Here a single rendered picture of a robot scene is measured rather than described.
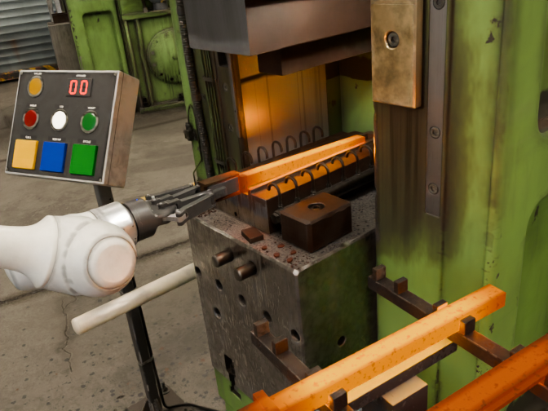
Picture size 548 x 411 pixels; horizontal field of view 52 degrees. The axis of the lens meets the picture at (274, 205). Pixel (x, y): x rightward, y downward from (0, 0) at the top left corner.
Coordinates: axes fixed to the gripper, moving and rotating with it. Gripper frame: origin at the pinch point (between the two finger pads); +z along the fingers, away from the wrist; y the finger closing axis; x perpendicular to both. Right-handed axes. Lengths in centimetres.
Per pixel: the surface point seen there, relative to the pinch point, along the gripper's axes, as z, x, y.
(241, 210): 5.2, -7.7, -1.5
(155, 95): 202, -87, -429
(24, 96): -14, 12, -69
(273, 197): 7.2, -2.7, 7.5
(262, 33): 8.4, 28.6, 7.4
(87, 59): 150, -44, -451
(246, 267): -2.6, -13.6, 9.5
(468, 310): 1, -2, 55
